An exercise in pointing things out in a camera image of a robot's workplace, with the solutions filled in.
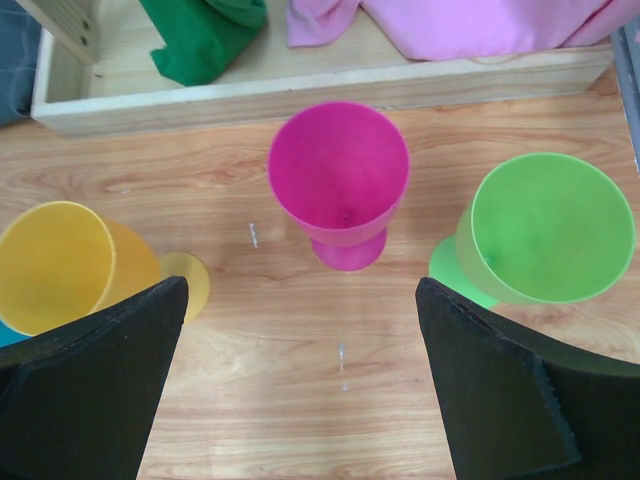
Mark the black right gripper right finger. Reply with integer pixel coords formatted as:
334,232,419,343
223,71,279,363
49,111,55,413
415,277,639,479

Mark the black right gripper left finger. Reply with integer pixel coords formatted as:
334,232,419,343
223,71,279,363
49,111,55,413
1,276,188,479

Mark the yellow plastic wine glass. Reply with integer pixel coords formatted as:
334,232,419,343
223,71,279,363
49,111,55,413
1,201,210,338

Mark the lime green plastic wine glass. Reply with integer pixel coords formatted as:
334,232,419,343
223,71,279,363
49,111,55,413
428,152,636,308

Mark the magenta plastic wine glass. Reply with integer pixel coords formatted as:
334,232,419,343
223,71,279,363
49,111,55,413
267,102,411,271

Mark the wooden clothes rack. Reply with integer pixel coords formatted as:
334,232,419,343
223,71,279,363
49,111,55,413
23,1,614,137

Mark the green tank top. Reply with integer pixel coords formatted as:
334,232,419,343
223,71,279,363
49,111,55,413
141,0,267,87

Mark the pink t-shirt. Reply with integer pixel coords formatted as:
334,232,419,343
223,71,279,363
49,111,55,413
285,0,639,61

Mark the aluminium frame rail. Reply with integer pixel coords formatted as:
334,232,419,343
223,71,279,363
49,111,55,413
611,17,640,169

